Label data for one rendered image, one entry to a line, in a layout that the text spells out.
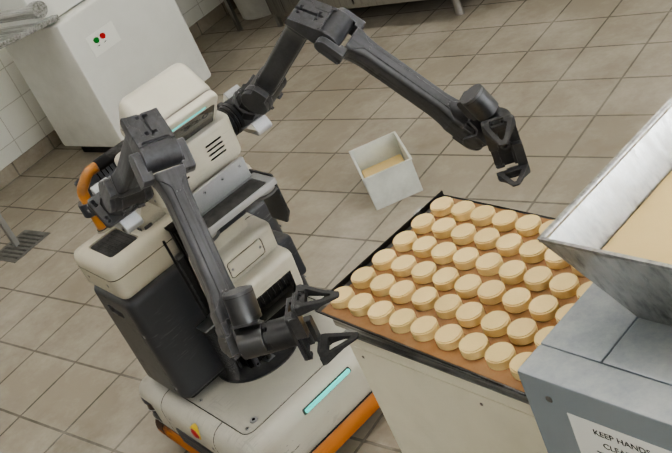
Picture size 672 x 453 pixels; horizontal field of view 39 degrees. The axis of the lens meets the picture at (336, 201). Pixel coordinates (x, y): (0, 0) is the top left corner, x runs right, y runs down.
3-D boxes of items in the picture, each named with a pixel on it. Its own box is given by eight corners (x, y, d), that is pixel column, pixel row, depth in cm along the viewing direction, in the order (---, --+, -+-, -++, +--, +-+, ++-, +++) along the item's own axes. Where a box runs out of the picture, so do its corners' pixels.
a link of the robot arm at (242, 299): (262, 334, 179) (222, 352, 176) (243, 278, 178) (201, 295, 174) (286, 341, 168) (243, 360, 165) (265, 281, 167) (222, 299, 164)
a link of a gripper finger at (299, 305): (333, 296, 159) (282, 311, 161) (348, 327, 162) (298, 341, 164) (335, 272, 165) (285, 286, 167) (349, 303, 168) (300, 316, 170)
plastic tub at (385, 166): (361, 181, 416) (348, 151, 408) (407, 161, 416) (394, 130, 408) (376, 211, 389) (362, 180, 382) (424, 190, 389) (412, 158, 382)
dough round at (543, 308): (555, 298, 161) (552, 290, 160) (564, 315, 157) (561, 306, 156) (527, 309, 162) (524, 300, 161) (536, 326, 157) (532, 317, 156)
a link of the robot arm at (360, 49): (333, 15, 208) (310, 49, 203) (342, 2, 203) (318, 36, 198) (490, 126, 213) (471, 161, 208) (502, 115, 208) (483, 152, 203)
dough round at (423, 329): (443, 322, 167) (439, 313, 166) (436, 341, 164) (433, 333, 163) (417, 324, 170) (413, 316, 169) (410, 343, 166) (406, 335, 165)
